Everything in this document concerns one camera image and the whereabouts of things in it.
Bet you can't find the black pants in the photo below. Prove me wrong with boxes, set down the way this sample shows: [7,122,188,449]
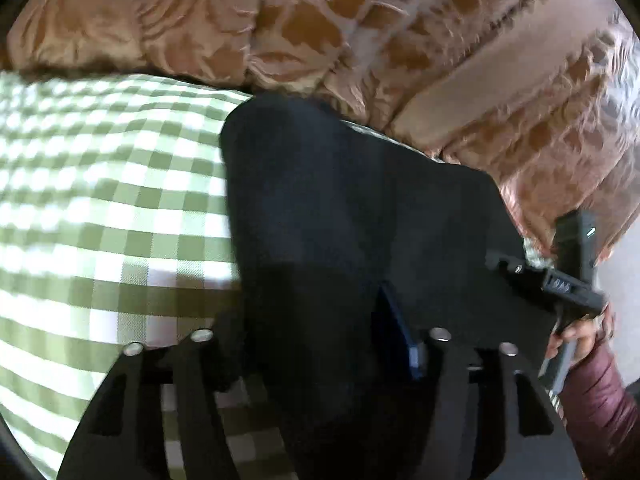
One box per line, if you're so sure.
[220,93,553,479]

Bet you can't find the right hand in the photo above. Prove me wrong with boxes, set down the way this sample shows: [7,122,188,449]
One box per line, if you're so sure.
[544,302,615,367]

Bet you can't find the maroon jacket sleeve forearm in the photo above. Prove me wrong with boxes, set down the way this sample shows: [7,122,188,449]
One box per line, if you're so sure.
[560,340,639,479]

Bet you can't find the green white checkered bedsheet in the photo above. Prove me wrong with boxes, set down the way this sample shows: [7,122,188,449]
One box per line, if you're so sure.
[0,70,302,480]

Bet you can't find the brown floral curtain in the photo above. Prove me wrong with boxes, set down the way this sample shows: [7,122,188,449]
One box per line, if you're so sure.
[1,0,639,255]

